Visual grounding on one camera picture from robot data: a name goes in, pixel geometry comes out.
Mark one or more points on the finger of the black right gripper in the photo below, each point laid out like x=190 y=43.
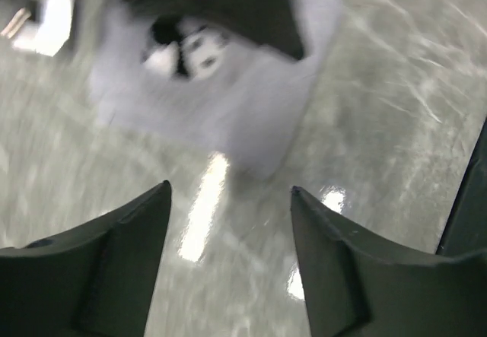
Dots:
x=264 y=22

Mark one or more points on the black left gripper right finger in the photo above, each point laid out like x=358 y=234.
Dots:
x=358 y=283

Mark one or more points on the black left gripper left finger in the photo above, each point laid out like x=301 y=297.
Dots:
x=96 y=279

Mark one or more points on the grey towel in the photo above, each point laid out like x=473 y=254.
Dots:
x=215 y=90

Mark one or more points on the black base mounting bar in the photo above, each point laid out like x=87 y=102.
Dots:
x=465 y=230

